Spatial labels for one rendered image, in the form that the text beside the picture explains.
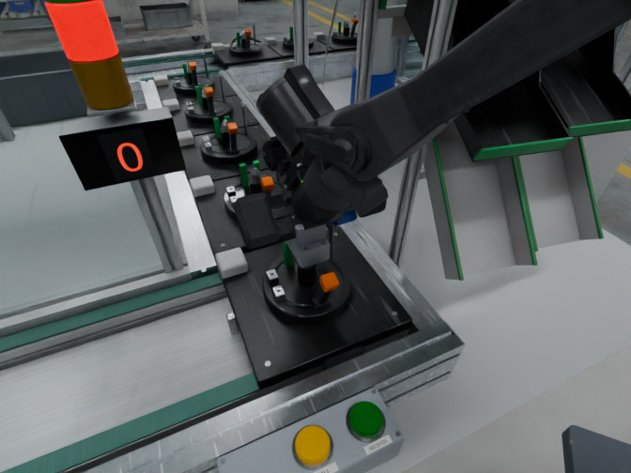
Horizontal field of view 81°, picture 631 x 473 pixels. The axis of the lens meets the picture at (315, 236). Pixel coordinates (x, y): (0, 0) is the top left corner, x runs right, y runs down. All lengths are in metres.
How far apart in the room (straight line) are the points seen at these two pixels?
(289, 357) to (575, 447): 0.32
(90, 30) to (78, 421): 0.47
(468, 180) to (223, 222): 0.45
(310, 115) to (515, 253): 0.45
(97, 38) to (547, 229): 0.70
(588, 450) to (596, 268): 0.58
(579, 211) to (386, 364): 0.44
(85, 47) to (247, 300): 0.37
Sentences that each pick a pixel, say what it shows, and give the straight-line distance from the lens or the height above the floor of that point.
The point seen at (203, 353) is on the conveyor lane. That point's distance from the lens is 0.62.
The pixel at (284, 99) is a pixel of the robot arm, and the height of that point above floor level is 1.29.
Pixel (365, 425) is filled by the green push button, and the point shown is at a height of 0.97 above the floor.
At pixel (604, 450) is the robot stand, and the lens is 0.46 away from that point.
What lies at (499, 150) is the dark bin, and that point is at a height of 1.20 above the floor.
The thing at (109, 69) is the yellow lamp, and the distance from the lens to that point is 0.47.
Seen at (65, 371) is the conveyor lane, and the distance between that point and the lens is 0.68.
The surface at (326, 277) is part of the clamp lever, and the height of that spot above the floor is 1.07.
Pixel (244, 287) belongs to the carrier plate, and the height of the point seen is 0.97.
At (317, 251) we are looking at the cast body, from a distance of 0.50.
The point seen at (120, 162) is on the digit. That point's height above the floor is 1.20.
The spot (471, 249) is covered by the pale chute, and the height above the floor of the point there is 1.02.
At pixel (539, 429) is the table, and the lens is 0.69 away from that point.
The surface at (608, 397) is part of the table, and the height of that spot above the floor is 0.86.
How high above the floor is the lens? 1.42
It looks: 41 degrees down
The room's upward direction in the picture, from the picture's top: straight up
